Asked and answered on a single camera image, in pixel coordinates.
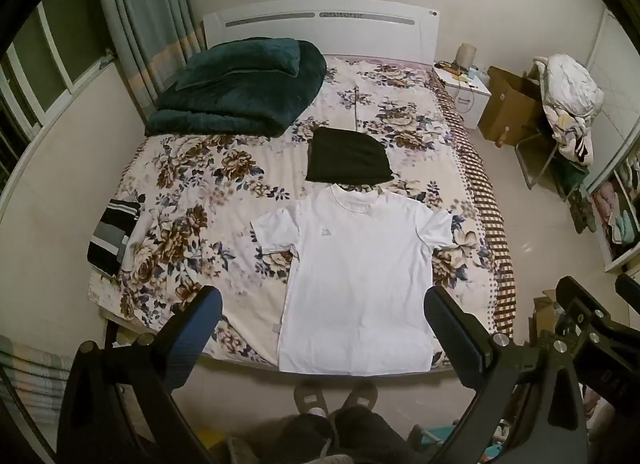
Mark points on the white bed headboard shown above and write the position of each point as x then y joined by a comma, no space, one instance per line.
320,34

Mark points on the teal object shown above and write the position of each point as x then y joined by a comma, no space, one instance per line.
435,441

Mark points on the small cardboard box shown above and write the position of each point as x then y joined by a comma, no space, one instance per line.
542,316

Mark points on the metal chair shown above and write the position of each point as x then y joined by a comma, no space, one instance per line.
537,159

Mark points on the small light blue jar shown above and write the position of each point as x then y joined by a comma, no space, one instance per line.
471,73

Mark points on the pile of clothes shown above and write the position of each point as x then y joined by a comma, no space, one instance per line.
570,89

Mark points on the beige table lamp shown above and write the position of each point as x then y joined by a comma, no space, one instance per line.
467,54

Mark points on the green curtain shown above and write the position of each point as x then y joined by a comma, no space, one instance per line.
145,19

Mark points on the person's black pants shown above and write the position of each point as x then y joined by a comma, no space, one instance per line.
350,436

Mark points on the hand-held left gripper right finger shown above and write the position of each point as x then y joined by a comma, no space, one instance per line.
447,331

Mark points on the dark green blanket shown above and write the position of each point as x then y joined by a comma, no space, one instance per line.
235,104

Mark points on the window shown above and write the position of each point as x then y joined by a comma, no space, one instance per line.
45,69

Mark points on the striped cloth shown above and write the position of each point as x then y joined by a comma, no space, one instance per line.
30,366

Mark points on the teal folded clothes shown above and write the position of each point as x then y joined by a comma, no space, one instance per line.
625,229

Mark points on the striped folded garment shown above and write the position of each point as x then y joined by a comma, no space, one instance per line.
112,236

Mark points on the white t-shirt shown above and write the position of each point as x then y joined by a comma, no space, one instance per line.
355,274

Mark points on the bed with floral sheet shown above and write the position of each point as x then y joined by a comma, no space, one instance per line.
200,184

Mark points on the white nightstand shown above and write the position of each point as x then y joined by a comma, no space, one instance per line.
467,96

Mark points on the dark green pillow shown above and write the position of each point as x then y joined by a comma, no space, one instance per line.
235,64

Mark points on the pink folded clothes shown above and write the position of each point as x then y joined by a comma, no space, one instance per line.
605,199

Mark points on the black folded garment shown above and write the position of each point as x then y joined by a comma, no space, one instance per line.
347,156

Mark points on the orange bottle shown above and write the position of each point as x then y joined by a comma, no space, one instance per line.
502,136

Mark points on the white wardrobe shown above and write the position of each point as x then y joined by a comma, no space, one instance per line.
612,74

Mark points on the brown checked bed sheet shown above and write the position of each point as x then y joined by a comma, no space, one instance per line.
482,184

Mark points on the grey slipper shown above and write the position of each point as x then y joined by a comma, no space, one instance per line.
360,398
310,399

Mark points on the large cardboard box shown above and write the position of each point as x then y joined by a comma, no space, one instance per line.
507,101

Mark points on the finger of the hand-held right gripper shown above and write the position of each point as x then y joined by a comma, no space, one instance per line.
580,304
630,286

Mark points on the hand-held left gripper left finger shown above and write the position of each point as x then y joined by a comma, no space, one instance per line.
200,326

